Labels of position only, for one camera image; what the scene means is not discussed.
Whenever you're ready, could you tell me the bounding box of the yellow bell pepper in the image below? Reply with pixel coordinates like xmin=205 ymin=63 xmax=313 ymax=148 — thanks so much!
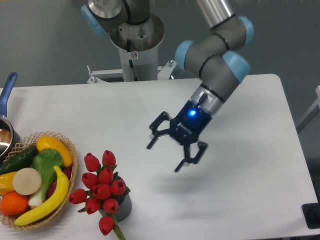
xmin=0 ymin=171 xmax=17 ymax=196

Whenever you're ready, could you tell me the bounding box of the white frame bar right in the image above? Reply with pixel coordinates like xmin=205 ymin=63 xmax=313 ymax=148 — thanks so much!
xmin=296 ymin=85 xmax=320 ymax=134

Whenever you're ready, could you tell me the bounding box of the red tulip bouquet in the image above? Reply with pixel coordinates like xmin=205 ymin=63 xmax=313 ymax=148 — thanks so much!
xmin=68 ymin=150 xmax=126 ymax=240

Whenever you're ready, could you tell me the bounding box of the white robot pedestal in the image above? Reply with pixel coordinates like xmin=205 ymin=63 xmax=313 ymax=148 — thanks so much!
xmin=87 ymin=13 xmax=177 ymax=84

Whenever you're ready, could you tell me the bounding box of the green bok choy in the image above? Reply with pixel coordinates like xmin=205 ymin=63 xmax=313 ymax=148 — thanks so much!
xmin=28 ymin=148 xmax=63 ymax=208

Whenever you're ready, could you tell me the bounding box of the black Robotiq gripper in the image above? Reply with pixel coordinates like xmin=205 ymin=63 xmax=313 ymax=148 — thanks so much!
xmin=145 ymin=99 xmax=213 ymax=173

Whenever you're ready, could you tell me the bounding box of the beige round disc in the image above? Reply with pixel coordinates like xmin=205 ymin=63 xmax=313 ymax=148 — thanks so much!
xmin=12 ymin=167 xmax=42 ymax=196

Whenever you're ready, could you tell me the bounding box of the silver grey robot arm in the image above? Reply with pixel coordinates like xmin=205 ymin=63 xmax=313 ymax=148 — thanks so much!
xmin=81 ymin=0 xmax=254 ymax=166

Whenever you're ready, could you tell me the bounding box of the red purple vegetable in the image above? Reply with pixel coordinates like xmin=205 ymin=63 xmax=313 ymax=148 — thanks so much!
xmin=46 ymin=166 xmax=72 ymax=199

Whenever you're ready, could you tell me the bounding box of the woven wicker basket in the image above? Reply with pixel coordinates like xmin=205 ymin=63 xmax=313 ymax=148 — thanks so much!
xmin=0 ymin=131 xmax=78 ymax=230

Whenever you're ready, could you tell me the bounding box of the dark grey ribbed vase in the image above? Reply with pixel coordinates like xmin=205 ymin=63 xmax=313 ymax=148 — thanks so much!
xmin=98 ymin=175 xmax=132 ymax=223

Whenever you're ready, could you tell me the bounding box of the orange fruit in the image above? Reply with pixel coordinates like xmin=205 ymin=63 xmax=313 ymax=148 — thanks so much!
xmin=0 ymin=191 xmax=29 ymax=216

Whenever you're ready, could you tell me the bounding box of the yellow banana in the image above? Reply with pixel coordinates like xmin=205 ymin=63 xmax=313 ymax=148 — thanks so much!
xmin=14 ymin=165 xmax=69 ymax=226

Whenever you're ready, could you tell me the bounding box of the black device at table edge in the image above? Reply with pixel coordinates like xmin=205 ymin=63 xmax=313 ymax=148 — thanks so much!
xmin=301 ymin=202 xmax=320 ymax=229

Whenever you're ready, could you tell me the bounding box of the green cucumber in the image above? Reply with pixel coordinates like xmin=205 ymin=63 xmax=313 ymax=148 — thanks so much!
xmin=0 ymin=145 xmax=39 ymax=175

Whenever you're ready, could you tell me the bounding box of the blue handled saucepan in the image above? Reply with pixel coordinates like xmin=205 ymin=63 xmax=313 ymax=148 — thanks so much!
xmin=0 ymin=72 xmax=21 ymax=165

